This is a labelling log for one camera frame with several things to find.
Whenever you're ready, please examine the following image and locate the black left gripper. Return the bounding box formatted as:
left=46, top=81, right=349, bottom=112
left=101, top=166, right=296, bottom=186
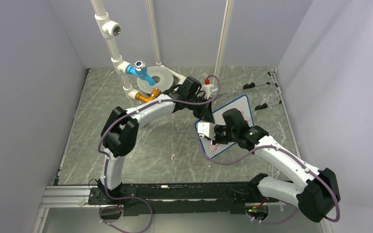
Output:
left=186, top=96, right=215, bottom=122

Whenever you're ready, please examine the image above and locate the blue framed whiteboard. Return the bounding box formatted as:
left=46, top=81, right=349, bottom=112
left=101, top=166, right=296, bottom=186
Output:
left=195, top=95, right=257, bottom=159

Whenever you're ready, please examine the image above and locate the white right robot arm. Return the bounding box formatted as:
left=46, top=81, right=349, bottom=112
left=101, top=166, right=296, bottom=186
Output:
left=198, top=109, right=340, bottom=222

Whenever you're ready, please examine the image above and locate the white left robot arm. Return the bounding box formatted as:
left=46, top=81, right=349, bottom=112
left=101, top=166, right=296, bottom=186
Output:
left=98, top=76, right=220, bottom=204

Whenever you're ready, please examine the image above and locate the orange brass faucet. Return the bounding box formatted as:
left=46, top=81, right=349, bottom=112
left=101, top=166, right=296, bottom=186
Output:
left=135, top=87, right=162, bottom=103

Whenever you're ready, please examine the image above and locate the clear round plate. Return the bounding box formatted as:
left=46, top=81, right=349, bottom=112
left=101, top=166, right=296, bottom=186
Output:
left=136, top=66, right=174, bottom=94

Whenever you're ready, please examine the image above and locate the blue faucet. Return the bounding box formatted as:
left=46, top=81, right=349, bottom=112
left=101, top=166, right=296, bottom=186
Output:
left=125, top=60, right=155, bottom=86

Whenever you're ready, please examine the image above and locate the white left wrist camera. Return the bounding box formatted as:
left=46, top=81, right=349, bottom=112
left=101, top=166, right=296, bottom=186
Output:
left=201, top=77, right=214, bottom=99

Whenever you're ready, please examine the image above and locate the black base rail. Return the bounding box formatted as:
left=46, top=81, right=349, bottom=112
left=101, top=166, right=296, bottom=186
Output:
left=88, top=182, right=277, bottom=216

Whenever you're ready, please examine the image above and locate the white PVC pipe frame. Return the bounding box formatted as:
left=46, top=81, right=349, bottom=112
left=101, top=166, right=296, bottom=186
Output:
left=91, top=0, right=235, bottom=106

